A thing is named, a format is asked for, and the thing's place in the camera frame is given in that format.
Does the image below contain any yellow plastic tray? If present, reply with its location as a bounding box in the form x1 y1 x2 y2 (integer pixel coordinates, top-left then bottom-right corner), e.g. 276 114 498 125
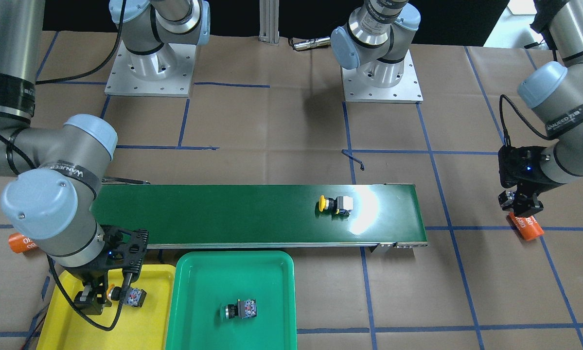
36 264 176 350

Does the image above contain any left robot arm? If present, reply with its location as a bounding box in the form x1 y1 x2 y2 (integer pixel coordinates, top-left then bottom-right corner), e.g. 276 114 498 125
330 0 583 217

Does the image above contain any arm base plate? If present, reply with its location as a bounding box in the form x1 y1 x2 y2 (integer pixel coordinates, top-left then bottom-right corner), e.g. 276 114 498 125
341 51 424 104
105 43 198 98

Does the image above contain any green plastic tray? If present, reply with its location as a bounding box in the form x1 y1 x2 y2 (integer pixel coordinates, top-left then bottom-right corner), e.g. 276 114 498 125
165 251 298 350

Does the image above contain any aluminium frame post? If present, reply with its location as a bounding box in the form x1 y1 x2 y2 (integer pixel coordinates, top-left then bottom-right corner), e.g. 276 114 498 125
258 0 280 46

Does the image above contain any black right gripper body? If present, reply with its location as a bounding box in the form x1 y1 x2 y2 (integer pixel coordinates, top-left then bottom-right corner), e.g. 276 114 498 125
65 225 149 292

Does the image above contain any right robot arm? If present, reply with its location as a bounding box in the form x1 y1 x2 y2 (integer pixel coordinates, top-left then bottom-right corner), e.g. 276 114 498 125
0 0 147 318

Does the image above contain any yellow push button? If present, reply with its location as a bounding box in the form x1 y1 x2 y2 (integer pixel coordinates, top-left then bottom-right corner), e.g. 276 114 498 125
318 195 354 216
107 284 147 308

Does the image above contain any orange cylinder marked 4680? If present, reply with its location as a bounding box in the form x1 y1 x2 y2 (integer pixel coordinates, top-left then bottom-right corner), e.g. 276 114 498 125
508 212 545 241

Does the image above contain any green conveyor belt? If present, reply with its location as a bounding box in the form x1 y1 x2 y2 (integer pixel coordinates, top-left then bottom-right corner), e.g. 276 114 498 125
91 184 428 249

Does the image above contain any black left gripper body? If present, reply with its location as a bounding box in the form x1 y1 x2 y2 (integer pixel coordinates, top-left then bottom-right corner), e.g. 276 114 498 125
498 145 562 195

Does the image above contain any green mushroom push button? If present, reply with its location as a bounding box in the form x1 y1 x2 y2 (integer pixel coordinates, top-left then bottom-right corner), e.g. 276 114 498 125
223 299 258 319

